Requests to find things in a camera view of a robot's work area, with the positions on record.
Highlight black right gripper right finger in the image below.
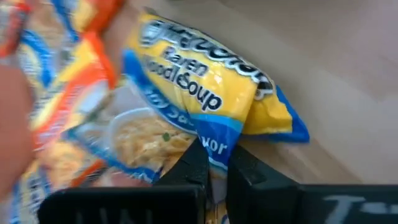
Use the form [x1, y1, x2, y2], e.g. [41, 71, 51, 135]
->
[225, 145, 398, 224]

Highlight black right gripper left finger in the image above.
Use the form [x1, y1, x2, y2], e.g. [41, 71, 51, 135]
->
[37, 139, 210, 224]

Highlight orange chicken ramen pack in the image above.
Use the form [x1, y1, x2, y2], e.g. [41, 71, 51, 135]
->
[0, 0, 127, 150]
[9, 139, 108, 224]

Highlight blue soy sauce ramen pack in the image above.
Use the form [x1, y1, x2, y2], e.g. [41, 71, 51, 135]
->
[67, 11, 311, 187]

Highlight orange plastic bin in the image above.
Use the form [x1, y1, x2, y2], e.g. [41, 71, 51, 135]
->
[0, 63, 35, 200]

